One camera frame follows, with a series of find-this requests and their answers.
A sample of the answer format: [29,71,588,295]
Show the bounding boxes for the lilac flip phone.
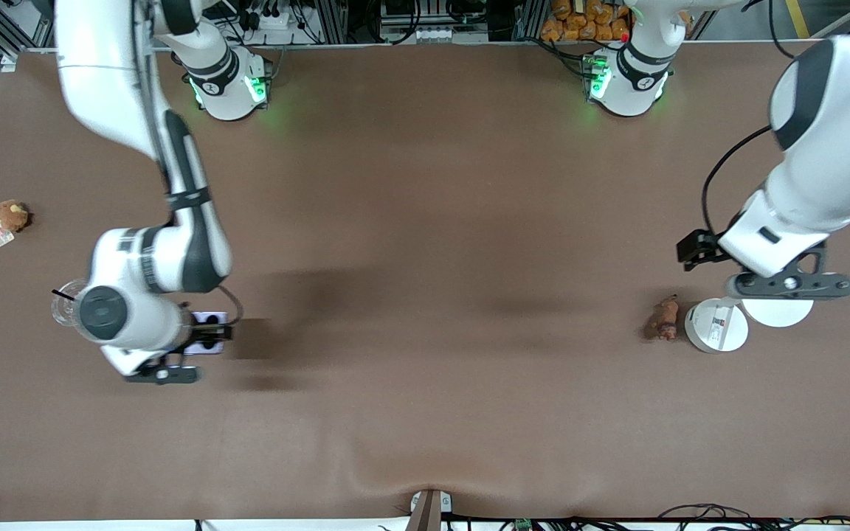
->
[184,311,229,357]

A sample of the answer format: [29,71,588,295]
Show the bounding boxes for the brown lion statue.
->
[646,294,681,341]

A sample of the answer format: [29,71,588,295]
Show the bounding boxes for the white desk lamp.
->
[685,296,815,354]

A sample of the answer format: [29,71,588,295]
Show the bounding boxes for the clear plastic cup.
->
[51,279,91,330]

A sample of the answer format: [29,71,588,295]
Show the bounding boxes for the brown plush toy with tag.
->
[0,200,30,247]

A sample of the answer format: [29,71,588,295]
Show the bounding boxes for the orange snack bags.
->
[541,0,632,43]

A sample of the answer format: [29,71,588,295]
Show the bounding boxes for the white power strip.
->
[248,7,312,35]

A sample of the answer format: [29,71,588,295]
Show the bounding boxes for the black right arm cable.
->
[217,284,244,327]

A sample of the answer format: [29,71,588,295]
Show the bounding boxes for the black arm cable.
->
[217,284,244,327]
[702,0,798,238]

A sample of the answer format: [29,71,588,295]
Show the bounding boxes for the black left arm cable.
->
[702,0,798,238]

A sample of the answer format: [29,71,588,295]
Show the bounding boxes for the looped black cable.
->
[657,504,752,521]

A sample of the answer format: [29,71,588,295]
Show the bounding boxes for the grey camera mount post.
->
[404,489,453,531]

